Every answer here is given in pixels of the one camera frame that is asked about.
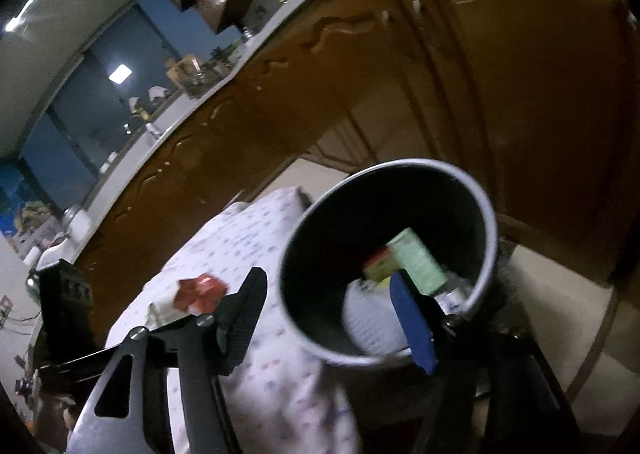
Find wooden lower cabinets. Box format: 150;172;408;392
75;0;636;325

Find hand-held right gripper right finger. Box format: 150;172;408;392
389;270;583;454

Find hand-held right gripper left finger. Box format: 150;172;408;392
65;266;268;454

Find small white labelled can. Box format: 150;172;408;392
435;279;476;317

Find black bin with white rim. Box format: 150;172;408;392
277;159;501;367

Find green paper packet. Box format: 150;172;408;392
387;228;448;295

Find white jar with lid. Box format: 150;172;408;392
62;204;85;231

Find white rice cooker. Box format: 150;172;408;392
37;234;81;269

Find white dotted tablecloth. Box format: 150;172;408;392
105;186;361;454

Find blue wall poster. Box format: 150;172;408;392
0;169;56;255

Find red star-print wrapper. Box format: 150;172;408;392
174;274;228;315

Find kitchen window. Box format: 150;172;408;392
15;0;241;215

